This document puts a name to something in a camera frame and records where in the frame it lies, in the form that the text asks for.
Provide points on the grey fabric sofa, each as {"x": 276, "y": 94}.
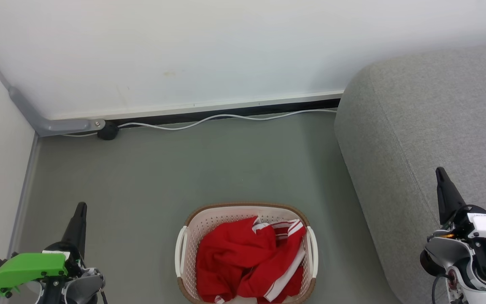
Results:
{"x": 416, "y": 126}

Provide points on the black round floor foot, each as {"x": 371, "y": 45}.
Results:
{"x": 108, "y": 131}

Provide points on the white perforated laundry basket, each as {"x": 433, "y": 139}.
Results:
{"x": 230, "y": 213}

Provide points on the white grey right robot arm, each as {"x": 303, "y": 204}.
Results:
{"x": 449, "y": 253}

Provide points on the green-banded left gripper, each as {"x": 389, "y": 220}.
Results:
{"x": 28, "y": 266}

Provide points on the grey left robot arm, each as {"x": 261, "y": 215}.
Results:
{"x": 82, "y": 287}

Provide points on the red garment with white hem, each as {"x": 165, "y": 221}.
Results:
{"x": 222, "y": 257}

